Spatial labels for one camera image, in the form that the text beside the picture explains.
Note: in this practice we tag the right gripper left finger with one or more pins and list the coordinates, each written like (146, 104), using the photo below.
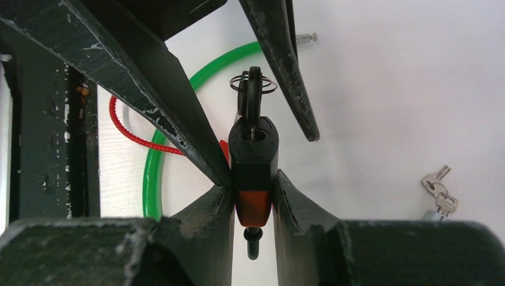
(192, 247)

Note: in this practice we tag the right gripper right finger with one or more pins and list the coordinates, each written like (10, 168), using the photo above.
(314, 247)

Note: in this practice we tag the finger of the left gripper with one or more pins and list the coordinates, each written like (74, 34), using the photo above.
(273, 24)
(94, 37)

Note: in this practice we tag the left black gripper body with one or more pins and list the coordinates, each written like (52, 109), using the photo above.
(167, 18)

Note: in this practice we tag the green cable lock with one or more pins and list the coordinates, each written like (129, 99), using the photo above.
(169, 102)

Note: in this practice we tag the orange padlock with keys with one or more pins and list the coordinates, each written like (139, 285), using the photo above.
(253, 148)

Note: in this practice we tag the silver key bunch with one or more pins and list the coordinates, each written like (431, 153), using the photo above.
(445, 203)

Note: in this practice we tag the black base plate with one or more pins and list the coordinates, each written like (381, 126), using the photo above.
(54, 153)

